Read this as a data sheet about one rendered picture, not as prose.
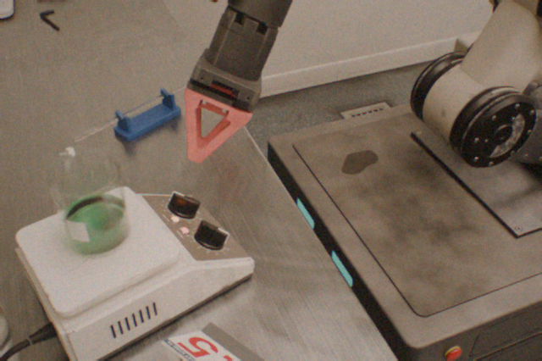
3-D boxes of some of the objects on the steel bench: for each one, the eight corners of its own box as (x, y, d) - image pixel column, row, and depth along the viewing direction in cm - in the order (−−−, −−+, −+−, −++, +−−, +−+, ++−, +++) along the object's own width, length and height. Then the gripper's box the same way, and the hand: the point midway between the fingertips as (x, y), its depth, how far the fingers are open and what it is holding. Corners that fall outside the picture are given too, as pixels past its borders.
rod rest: (168, 105, 86) (165, 85, 84) (182, 113, 84) (179, 93, 82) (113, 133, 80) (108, 112, 78) (127, 142, 79) (123, 121, 76)
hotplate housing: (194, 210, 69) (189, 158, 63) (257, 278, 61) (256, 226, 55) (9, 297, 59) (-15, 245, 53) (56, 392, 51) (31, 342, 45)
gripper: (288, 37, 50) (222, 186, 55) (284, 24, 59) (228, 152, 65) (217, 5, 49) (157, 159, 54) (224, -3, 58) (172, 129, 63)
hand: (198, 148), depth 59 cm, fingers open, 3 cm apart
